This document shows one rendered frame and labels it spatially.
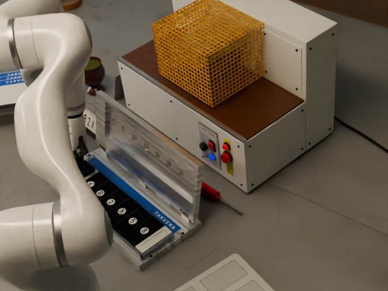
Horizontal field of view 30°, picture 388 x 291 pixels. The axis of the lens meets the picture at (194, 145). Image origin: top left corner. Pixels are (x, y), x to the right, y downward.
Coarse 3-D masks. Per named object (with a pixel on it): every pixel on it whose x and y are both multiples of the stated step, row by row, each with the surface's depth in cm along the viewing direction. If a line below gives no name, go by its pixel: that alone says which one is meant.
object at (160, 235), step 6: (162, 228) 187; (156, 234) 185; (162, 234) 185; (168, 234) 185; (144, 240) 184; (150, 240) 184; (156, 240) 184; (138, 246) 183; (144, 246) 183; (150, 246) 182; (144, 252) 182
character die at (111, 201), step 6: (114, 192) 198; (120, 192) 198; (108, 198) 197; (114, 198) 197; (120, 198) 196; (126, 198) 197; (102, 204) 195; (108, 204) 195; (114, 204) 195; (108, 210) 193
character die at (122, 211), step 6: (132, 198) 196; (120, 204) 194; (126, 204) 195; (132, 204) 195; (138, 204) 194; (114, 210) 194; (120, 210) 193; (126, 210) 193; (132, 210) 193; (114, 216) 192; (120, 216) 191; (126, 216) 191; (114, 222) 191
